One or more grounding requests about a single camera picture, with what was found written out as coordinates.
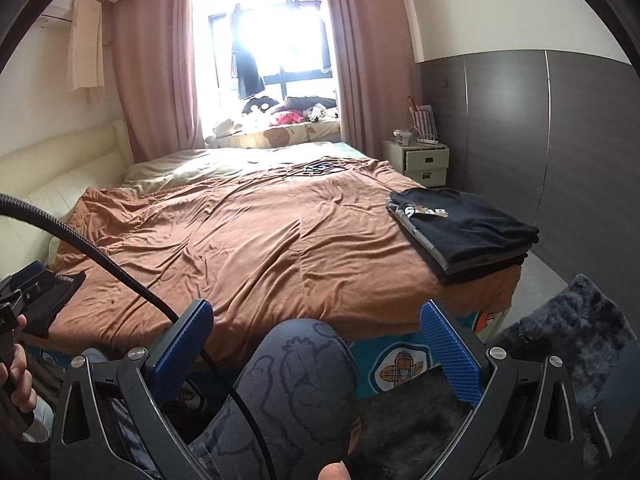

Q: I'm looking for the cream hanging cloth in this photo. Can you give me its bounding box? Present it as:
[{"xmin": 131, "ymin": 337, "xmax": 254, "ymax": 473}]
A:
[{"xmin": 67, "ymin": 0, "xmax": 106, "ymax": 106}]

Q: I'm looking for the person's left hand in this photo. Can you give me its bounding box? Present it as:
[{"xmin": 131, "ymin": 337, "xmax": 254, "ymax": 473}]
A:
[{"xmin": 0, "ymin": 342, "xmax": 41, "ymax": 411}]

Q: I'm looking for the white nightstand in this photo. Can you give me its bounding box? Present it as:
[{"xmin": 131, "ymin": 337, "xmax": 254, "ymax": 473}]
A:
[{"xmin": 382, "ymin": 140, "xmax": 450, "ymax": 188}]

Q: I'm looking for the pink curtain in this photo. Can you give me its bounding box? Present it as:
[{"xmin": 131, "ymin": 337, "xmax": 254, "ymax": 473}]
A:
[
  {"xmin": 111, "ymin": 0, "xmax": 211, "ymax": 163},
  {"xmin": 315, "ymin": 0, "xmax": 426, "ymax": 161}
]

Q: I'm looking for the striped paper bag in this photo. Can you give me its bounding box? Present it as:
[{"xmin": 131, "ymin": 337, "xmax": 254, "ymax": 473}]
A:
[{"xmin": 407, "ymin": 95, "xmax": 441, "ymax": 143}]

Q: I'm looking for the grey wardrobe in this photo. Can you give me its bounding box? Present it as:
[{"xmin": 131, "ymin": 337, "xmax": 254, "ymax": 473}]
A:
[{"xmin": 415, "ymin": 49, "xmax": 640, "ymax": 321}]

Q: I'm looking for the bear print cushion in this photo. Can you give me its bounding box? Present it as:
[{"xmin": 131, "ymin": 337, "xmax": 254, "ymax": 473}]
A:
[{"xmin": 215, "ymin": 120, "xmax": 343, "ymax": 148}]

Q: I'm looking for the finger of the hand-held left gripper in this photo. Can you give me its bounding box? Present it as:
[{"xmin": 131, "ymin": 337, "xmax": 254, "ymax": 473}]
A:
[{"xmin": 7, "ymin": 260, "xmax": 66, "ymax": 303}]

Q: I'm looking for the black printed t-shirt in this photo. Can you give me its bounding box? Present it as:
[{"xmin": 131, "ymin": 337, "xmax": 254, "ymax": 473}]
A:
[{"xmin": 390, "ymin": 187, "xmax": 540, "ymax": 266}]

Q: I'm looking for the cream plush toy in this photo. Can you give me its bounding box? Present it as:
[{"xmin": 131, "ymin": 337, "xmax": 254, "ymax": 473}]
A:
[{"xmin": 204, "ymin": 119, "xmax": 236, "ymax": 143}]

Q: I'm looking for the cream padded headboard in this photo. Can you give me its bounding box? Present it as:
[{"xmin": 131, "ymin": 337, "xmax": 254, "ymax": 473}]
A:
[{"xmin": 0, "ymin": 117, "xmax": 133, "ymax": 266}]

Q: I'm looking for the teal cartoon print sheet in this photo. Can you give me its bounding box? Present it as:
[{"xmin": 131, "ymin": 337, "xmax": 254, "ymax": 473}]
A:
[{"xmin": 350, "ymin": 305, "xmax": 511, "ymax": 396}]

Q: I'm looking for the red cloth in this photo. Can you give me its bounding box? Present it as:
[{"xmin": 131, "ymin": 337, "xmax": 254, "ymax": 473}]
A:
[{"xmin": 267, "ymin": 111, "xmax": 306, "ymax": 127}]

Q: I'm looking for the black and white plush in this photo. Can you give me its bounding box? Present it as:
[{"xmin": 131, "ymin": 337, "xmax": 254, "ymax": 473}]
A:
[{"xmin": 242, "ymin": 95, "xmax": 281, "ymax": 116}]

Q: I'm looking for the grey folded shirt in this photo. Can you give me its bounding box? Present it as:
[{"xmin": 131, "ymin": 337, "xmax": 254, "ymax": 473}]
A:
[{"xmin": 386, "ymin": 200, "xmax": 528, "ymax": 276}]

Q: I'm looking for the dark fluffy rug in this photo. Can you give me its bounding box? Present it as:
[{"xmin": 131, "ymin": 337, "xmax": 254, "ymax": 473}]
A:
[{"xmin": 350, "ymin": 274, "xmax": 638, "ymax": 480}]

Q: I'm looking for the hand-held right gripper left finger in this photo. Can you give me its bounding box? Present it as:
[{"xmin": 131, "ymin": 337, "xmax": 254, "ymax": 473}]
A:
[{"xmin": 50, "ymin": 298, "xmax": 216, "ymax": 480}]

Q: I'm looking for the window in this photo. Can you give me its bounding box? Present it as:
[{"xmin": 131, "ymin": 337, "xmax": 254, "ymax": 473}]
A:
[{"xmin": 192, "ymin": 0, "xmax": 341, "ymax": 148}]

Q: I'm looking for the orange-brown blanket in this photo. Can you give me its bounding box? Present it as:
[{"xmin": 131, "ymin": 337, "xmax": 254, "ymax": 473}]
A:
[{"xmin": 22, "ymin": 157, "xmax": 523, "ymax": 361}]

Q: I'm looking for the person's right leg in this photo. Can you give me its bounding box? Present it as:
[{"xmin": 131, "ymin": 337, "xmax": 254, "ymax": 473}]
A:
[{"xmin": 192, "ymin": 319, "xmax": 358, "ymax": 480}]

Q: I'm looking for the beige bed sheet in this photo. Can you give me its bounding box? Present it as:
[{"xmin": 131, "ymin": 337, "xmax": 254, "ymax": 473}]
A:
[{"xmin": 122, "ymin": 141, "xmax": 371, "ymax": 186}]

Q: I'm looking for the black braided cable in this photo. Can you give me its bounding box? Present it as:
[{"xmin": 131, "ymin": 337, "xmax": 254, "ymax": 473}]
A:
[{"xmin": 0, "ymin": 192, "xmax": 278, "ymax": 480}]

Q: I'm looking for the person's right hand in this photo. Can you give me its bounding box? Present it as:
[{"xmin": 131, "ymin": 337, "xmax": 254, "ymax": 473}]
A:
[{"xmin": 317, "ymin": 461, "xmax": 353, "ymax": 480}]

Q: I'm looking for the dark cloth pile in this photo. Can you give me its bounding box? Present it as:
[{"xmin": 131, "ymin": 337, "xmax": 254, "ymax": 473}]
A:
[{"xmin": 282, "ymin": 95, "xmax": 338, "ymax": 121}]

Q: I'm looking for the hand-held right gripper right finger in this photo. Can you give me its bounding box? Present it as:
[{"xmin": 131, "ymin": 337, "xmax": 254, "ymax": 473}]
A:
[{"xmin": 419, "ymin": 300, "xmax": 596, "ymax": 480}]

